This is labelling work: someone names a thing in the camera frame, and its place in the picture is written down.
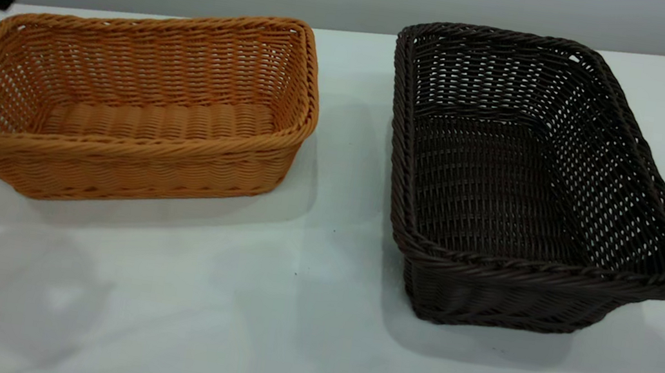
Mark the dark brown wicker basket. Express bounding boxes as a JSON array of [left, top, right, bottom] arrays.
[[358, 14, 665, 356]]

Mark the light brown wicker basket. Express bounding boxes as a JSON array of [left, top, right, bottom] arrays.
[[0, 0, 333, 237]]

